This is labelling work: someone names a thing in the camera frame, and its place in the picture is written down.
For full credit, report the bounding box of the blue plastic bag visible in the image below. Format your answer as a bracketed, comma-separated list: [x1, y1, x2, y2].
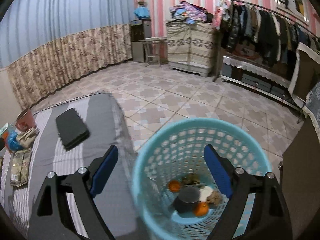
[7, 131, 24, 152]

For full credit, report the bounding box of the black ribbed cup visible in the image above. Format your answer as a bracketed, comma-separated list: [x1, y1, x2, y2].
[172, 186, 200, 213]

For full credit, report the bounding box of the orange plastic bag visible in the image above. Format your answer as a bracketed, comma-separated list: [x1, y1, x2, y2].
[1, 131, 9, 141]

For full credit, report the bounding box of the orange plastic lid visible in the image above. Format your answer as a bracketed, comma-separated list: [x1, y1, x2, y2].
[168, 180, 181, 193]

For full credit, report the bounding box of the brown paper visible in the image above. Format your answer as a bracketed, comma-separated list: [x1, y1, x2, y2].
[206, 190, 222, 206]

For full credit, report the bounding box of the orange fruit in basket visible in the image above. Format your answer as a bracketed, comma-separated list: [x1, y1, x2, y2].
[193, 202, 209, 217]

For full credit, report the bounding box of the beige crumpled cloth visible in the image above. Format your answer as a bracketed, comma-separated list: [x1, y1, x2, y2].
[16, 128, 39, 148]

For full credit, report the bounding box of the striped grey table cloth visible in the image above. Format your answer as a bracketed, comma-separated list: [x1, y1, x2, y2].
[1, 92, 148, 239]

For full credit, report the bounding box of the black flat case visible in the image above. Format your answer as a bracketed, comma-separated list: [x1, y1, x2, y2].
[55, 108, 90, 151]

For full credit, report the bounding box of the light blue waste basket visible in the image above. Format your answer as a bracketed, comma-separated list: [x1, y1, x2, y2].
[131, 118, 272, 239]

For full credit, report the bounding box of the pink metal mug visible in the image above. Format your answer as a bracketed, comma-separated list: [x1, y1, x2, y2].
[15, 108, 36, 132]

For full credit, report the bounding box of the light blue tissue box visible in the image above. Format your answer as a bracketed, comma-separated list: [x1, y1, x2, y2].
[0, 122, 10, 135]

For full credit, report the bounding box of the low tv bench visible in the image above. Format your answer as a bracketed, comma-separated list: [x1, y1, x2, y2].
[220, 55, 303, 111]

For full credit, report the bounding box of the floral beige curtain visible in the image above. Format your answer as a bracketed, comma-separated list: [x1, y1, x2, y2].
[7, 24, 132, 108]

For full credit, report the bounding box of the clothes rack with clothes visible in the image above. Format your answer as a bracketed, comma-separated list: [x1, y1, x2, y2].
[213, 0, 319, 86]

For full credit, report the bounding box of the cloth covered cabinet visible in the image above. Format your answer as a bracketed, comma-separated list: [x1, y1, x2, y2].
[167, 21, 217, 77]

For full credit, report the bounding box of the small folding table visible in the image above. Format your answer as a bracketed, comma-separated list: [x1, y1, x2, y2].
[140, 36, 167, 67]

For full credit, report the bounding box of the water dispenser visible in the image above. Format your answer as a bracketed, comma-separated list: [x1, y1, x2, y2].
[130, 19, 152, 62]

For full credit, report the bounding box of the pile of clothes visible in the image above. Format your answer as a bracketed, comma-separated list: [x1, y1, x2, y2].
[170, 1, 213, 24]

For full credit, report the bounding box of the blue covered potted plant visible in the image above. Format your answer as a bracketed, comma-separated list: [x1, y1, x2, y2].
[133, 0, 150, 19]

